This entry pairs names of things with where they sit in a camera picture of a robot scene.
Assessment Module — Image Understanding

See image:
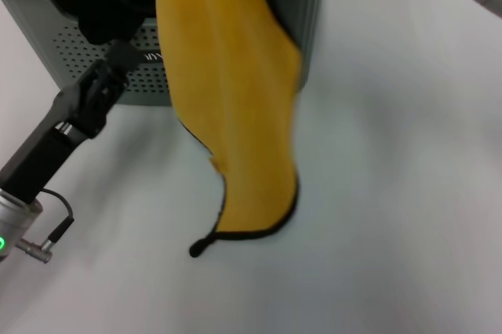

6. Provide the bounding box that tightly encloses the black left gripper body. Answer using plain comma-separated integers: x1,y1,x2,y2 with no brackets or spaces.
0,58,129,204

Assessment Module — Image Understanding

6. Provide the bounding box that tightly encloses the yellow grey towel black trim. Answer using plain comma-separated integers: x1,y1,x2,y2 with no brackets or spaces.
189,0,306,260

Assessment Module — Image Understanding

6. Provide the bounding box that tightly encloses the grey-green perforated storage box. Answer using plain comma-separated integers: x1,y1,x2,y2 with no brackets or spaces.
0,0,335,108

